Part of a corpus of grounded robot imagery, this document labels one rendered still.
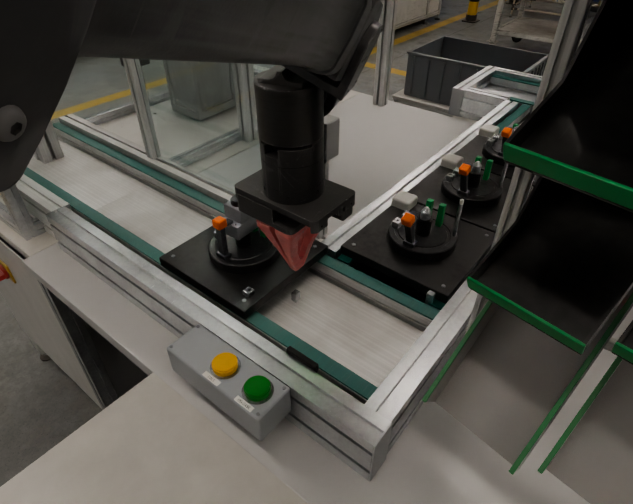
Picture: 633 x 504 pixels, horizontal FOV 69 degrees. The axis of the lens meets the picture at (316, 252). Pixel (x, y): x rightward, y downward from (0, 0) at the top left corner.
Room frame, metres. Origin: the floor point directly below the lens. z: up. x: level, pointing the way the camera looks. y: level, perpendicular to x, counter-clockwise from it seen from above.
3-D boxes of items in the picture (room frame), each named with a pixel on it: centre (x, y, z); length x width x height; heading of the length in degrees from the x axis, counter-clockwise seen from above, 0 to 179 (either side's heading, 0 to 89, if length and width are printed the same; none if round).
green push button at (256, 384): (0.41, 0.09, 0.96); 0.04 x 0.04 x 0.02
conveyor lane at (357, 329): (0.77, 0.16, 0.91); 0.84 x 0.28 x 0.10; 51
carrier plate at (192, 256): (0.73, 0.14, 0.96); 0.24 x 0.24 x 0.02; 51
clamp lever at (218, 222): (0.70, 0.17, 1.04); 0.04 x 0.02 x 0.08; 141
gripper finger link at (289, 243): (0.39, 0.03, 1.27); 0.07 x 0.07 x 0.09; 51
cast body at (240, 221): (0.74, 0.14, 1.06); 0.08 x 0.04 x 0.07; 144
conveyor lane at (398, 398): (0.95, -0.36, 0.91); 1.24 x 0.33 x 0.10; 141
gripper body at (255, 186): (0.38, 0.02, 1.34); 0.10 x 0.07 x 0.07; 51
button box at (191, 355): (0.45, 0.14, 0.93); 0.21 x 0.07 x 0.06; 51
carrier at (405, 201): (0.77, -0.22, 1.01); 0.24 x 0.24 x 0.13; 51
